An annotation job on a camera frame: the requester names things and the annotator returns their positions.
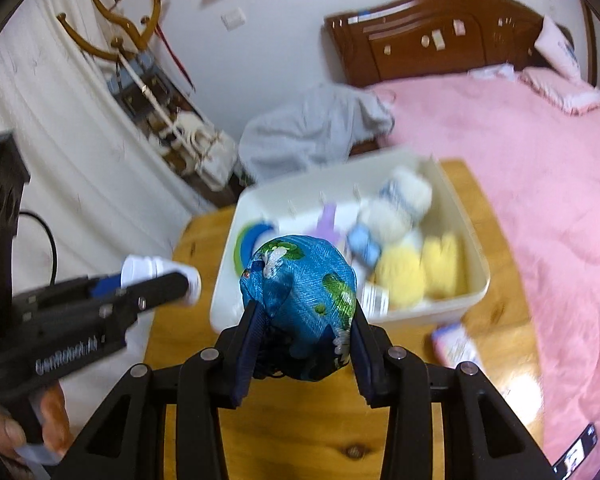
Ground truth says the white handbag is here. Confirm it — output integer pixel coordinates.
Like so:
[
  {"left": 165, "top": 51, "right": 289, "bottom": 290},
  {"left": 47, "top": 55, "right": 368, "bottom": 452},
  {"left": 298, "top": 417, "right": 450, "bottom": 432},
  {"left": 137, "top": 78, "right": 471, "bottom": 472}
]
[{"left": 157, "top": 110, "right": 238, "bottom": 191}]

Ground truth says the yellow plush toy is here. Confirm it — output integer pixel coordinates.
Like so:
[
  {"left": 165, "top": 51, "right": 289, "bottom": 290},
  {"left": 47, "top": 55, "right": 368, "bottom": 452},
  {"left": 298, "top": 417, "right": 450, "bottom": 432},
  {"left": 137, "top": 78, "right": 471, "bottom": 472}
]
[{"left": 375, "top": 234, "right": 468, "bottom": 308}]

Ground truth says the white plastic bin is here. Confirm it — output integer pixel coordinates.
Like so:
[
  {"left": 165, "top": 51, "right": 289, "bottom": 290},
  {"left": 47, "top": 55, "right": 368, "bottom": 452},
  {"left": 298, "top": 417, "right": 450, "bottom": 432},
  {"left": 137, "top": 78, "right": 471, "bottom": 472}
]
[{"left": 209, "top": 147, "right": 492, "bottom": 336}]

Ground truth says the small white medicine box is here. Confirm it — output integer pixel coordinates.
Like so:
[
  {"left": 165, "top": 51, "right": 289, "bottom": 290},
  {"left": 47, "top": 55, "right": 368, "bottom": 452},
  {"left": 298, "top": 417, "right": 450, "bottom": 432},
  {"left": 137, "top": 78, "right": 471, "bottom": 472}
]
[{"left": 362, "top": 282, "right": 391, "bottom": 318}]

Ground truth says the brown wooden headboard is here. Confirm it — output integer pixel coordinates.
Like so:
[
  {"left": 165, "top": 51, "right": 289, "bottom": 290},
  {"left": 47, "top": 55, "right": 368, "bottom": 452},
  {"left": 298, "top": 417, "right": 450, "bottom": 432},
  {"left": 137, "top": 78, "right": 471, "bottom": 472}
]
[{"left": 324, "top": 0, "right": 576, "bottom": 88}]

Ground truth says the black smartphone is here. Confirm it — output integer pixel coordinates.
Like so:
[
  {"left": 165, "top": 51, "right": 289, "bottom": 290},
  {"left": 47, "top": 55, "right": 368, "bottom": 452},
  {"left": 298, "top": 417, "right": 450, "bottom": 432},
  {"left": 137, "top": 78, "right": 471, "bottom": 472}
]
[{"left": 552, "top": 422, "right": 598, "bottom": 478}]

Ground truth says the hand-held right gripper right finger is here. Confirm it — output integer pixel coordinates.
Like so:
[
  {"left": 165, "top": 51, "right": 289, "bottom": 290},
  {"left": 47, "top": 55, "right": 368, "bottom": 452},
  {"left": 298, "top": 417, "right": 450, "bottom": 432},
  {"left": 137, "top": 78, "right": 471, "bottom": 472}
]
[{"left": 347, "top": 302, "right": 553, "bottom": 480}]

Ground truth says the red strap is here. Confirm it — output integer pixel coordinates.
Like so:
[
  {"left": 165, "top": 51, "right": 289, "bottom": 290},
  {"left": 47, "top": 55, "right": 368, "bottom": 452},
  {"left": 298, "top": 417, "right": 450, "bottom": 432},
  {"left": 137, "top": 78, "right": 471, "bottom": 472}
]
[{"left": 152, "top": 22, "right": 197, "bottom": 93}]

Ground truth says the black cable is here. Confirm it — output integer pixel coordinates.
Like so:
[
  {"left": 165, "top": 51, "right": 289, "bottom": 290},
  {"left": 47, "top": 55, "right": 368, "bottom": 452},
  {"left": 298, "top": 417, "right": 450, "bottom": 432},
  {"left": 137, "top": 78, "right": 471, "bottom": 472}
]
[{"left": 17, "top": 210, "right": 58, "bottom": 286}]

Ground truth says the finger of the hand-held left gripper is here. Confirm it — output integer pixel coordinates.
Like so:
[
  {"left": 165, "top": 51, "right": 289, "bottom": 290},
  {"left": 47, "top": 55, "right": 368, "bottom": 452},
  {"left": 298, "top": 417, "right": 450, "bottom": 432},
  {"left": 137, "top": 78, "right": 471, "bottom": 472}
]
[
  {"left": 100, "top": 271, "right": 191, "bottom": 318},
  {"left": 82, "top": 274, "right": 128, "bottom": 303}
]

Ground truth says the person's left hand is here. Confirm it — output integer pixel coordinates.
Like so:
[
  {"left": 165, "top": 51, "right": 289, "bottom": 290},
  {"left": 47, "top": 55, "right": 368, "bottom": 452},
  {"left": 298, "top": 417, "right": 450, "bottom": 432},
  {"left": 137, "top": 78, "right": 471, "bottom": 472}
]
[{"left": 0, "top": 382, "right": 73, "bottom": 466}]

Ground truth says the blue pony plush rainbow mane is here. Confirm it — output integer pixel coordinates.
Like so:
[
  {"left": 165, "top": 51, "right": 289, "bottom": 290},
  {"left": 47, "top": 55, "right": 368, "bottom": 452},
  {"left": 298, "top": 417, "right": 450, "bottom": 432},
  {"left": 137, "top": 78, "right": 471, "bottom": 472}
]
[{"left": 232, "top": 219, "right": 281, "bottom": 276}]

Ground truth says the white paper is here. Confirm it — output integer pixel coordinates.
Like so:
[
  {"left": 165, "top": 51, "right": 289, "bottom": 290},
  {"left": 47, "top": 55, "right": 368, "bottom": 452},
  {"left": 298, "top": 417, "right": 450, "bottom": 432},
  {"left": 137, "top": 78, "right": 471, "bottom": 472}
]
[{"left": 467, "top": 64, "right": 518, "bottom": 82}]

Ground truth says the wooden table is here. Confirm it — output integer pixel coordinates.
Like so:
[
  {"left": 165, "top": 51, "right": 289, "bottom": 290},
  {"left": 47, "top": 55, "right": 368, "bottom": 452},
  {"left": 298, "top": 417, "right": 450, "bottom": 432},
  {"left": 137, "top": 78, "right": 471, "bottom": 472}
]
[{"left": 142, "top": 159, "right": 546, "bottom": 480}]

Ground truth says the grey cloth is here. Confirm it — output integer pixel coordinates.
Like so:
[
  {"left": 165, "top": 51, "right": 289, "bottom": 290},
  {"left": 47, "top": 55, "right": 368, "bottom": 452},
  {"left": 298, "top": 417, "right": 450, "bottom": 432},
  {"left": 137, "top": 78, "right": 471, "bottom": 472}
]
[{"left": 237, "top": 84, "right": 396, "bottom": 183}]

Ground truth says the blue globe print ball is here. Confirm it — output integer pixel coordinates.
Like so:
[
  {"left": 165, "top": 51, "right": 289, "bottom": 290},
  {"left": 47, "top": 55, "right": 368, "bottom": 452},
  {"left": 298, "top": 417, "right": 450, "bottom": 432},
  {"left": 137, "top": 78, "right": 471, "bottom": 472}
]
[{"left": 239, "top": 235, "right": 358, "bottom": 383}]

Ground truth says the white wall switch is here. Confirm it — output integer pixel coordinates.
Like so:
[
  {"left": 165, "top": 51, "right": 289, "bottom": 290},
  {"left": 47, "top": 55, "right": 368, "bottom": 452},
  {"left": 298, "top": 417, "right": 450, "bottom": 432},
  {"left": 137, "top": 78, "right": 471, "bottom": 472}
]
[{"left": 221, "top": 8, "right": 247, "bottom": 31}]

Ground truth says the pink tissue pack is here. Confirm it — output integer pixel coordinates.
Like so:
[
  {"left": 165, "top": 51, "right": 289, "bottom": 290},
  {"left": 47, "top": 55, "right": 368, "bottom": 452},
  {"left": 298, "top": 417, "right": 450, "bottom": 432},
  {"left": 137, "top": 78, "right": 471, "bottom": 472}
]
[{"left": 430, "top": 322, "right": 483, "bottom": 368}]

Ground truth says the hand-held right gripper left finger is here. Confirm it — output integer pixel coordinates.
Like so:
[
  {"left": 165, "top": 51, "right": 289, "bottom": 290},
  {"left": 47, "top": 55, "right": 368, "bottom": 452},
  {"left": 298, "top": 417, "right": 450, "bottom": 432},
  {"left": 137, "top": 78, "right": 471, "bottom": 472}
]
[{"left": 55, "top": 300, "right": 268, "bottom": 480}]

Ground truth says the pink ruffled pillow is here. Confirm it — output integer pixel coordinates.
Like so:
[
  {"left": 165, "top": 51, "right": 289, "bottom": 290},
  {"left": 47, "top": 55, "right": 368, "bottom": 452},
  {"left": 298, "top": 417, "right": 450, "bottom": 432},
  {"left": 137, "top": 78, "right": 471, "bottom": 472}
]
[{"left": 517, "top": 66, "right": 600, "bottom": 116}]

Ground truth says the white floral curtain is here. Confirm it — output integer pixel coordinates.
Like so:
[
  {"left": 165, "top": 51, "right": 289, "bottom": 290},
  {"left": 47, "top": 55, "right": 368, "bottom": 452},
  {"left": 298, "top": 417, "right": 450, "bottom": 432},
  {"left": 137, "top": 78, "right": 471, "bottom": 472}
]
[{"left": 0, "top": 0, "right": 216, "bottom": 411}]

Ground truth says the pink bedspread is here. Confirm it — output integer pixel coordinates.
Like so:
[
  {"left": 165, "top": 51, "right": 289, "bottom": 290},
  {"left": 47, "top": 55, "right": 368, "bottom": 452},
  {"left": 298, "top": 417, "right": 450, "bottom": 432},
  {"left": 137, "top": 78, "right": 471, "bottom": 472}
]
[{"left": 365, "top": 67, "right": 600, "bottom": 480}]

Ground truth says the purple plush doll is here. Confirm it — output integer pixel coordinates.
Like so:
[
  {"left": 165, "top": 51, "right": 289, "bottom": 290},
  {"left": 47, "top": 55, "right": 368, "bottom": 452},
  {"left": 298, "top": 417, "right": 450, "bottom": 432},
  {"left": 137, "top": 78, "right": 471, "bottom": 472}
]
[{"left": 305, "top": 202, "right": 348, "bottom": 246}]

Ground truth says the small white bottle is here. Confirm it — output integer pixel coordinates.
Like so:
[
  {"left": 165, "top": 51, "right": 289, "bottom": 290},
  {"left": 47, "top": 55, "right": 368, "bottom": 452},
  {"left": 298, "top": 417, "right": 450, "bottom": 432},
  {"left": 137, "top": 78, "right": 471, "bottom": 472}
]
[{"left": 120, "top": 255, "right": 202, "bottom": 305}]

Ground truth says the brown wooden coat rack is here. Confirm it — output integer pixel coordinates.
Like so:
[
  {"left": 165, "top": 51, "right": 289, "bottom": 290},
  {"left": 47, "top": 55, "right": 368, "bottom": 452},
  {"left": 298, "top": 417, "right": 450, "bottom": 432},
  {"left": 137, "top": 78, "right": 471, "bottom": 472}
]
[{"left": 55, "top": 0, "right": 173, "bottom": 61}]

